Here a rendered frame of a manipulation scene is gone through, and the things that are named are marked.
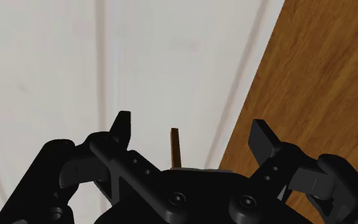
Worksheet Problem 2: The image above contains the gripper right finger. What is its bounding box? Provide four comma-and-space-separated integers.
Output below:
228, 118, 358, 224

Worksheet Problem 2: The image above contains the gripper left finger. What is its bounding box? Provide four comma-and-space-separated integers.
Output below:
0, 110, 189, 224

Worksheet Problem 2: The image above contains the thin brown wooden stick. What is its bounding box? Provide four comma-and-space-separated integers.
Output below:
170, 127, 182, 169

